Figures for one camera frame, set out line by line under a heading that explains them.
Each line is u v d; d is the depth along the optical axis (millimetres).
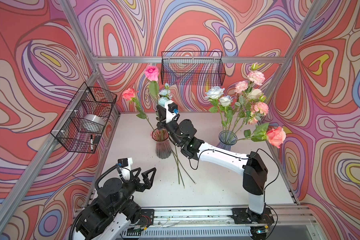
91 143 719
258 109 665
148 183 565
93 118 733
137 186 559
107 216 461
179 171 885
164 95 785
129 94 719
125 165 557
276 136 523
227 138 822
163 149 882
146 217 730
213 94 675
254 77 638
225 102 728
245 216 734
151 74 517
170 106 542
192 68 959
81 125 721
